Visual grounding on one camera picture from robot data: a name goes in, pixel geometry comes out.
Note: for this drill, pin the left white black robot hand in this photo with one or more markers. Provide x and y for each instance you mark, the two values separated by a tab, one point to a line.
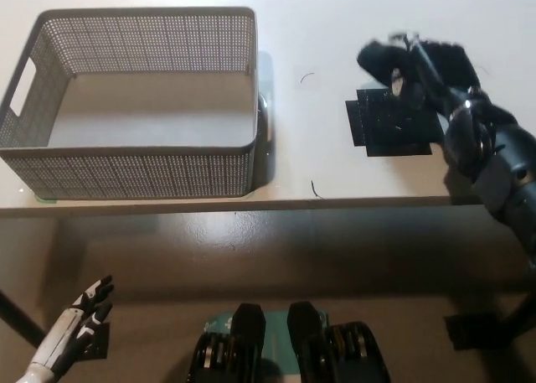
63	341

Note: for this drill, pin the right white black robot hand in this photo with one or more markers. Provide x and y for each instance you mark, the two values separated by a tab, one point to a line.
423	85

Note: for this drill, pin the green tape strip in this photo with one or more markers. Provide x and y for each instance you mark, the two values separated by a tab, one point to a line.
45	198

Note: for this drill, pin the grey perforated plastic basket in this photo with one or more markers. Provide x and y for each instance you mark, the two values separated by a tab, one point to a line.
125	169

